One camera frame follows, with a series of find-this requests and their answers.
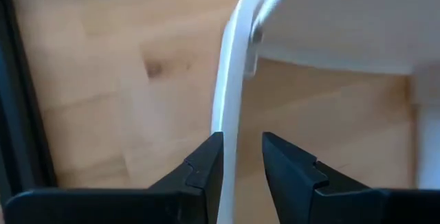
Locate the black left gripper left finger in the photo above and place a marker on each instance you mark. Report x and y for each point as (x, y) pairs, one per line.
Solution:
(137, 207)

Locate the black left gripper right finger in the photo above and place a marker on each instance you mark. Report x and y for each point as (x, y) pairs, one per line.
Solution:
(343, 207)

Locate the white swing bin lid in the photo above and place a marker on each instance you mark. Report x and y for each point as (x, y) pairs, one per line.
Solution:
(230, 97)

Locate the black aluminium table frame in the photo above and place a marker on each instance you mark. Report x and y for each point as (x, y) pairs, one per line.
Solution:
(20, 131)

